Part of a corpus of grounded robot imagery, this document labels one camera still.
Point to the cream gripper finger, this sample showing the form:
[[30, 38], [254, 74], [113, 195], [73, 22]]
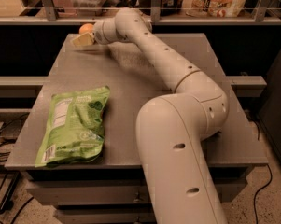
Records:
[[82, 40]]

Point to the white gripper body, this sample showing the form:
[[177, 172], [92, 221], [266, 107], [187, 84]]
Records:
[[101, 34]]

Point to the orange fruit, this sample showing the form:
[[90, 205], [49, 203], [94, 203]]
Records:
[[86, 28]]

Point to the green rice chip bag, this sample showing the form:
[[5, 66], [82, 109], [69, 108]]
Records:
[[74, 131]]

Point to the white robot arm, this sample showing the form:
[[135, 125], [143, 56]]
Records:
[[170, 128]]

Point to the colourful snack bag on shelf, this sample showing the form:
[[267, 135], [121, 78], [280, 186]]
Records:
[[215, 8]]

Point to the clear plastic container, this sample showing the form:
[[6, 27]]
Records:
[[88, 7]]

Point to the grey power adapter box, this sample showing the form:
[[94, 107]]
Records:
[[10, 131]]

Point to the grey drawer cabinet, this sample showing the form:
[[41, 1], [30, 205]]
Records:
[[103, 191]]

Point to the metal shelf rail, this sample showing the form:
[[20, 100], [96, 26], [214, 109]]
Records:
[[61, 12]]

